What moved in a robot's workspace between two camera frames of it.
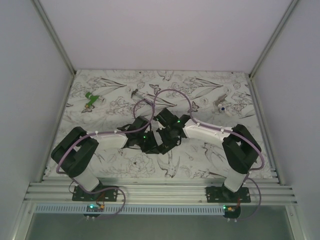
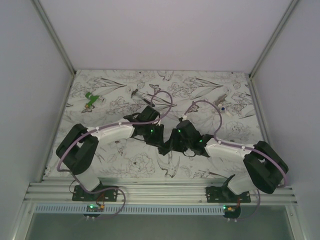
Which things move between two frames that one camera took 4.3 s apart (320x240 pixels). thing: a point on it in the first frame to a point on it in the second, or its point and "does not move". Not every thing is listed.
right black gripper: x=160 y=132 to x=172 y=145
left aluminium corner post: x=38 y=6 does not move
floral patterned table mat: x=112 y=100 does not move
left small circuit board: x=94 y=208 does not move
